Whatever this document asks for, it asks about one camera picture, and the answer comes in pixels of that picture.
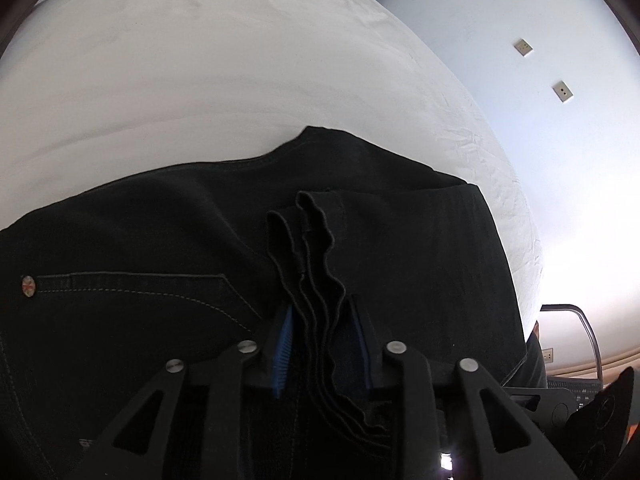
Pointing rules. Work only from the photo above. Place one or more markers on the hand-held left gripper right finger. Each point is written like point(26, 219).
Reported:
point(361, 342)

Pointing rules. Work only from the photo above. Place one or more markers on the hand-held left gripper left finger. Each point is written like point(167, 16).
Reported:
point(284, 347)

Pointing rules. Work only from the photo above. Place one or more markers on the black denim pants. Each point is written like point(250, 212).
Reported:
point(150, 235)

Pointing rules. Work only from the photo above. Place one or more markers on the bed with white sheet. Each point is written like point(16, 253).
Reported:
point(200, 70)

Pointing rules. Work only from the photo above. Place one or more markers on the white low wall socket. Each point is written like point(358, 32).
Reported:
point(549, 355)

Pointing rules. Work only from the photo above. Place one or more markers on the metal tube frame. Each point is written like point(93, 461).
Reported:
point(587, 330)

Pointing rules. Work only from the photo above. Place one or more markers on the beige wall socket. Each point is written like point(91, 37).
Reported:
point(523, 47)
point(563, 91)

